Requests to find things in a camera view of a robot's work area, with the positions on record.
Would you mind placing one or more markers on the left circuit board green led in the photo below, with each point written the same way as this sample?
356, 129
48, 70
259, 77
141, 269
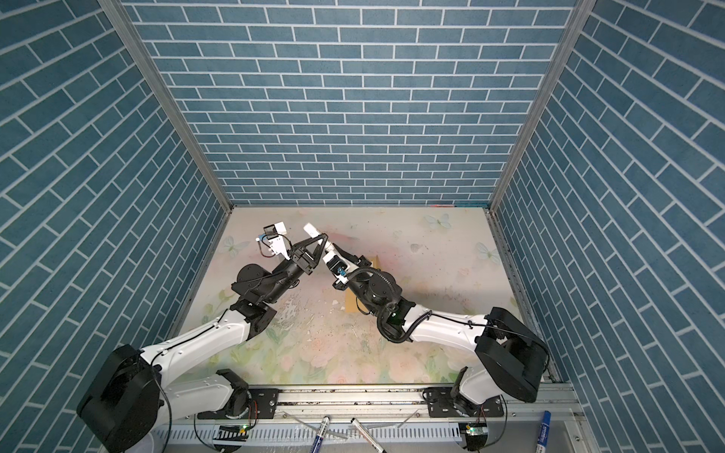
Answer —
230, 438

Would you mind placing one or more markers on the metal corner post left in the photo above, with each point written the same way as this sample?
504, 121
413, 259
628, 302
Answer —
119, 19

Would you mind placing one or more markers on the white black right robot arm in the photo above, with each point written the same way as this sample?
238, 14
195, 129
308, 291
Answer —
510, 359

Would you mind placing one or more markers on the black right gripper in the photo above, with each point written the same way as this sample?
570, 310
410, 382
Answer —
366, 263

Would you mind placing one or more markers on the circuit board green led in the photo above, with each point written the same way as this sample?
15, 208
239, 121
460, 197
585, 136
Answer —
230, 438
474, 436

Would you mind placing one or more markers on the blue marker pen right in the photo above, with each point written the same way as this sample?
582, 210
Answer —
543, 434

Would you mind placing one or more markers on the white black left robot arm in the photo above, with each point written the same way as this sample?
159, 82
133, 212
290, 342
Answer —
134, 391

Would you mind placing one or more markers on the right circuit board green led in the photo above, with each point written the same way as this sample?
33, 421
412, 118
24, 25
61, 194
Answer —
474, 436

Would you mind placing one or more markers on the brown kraft envelope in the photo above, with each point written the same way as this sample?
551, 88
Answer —
351, 300

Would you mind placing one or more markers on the black marker pen middle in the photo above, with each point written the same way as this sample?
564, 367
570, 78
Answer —
367, 436

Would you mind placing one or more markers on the metal corner post right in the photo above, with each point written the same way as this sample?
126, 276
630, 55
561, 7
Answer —
562, 53

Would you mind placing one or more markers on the white glue stick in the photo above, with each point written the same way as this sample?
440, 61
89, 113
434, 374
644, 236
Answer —
313, 232

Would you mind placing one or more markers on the blue marker pen left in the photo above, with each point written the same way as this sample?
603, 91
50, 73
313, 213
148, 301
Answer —
320, 435

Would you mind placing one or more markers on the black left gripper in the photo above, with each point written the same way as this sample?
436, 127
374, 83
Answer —
303, 261

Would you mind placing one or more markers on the blue marker pen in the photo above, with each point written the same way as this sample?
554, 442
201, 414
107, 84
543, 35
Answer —
320, 435
543, 434

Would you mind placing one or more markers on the metal corner post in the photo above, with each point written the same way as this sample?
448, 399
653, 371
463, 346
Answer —
562, 53
119, 19

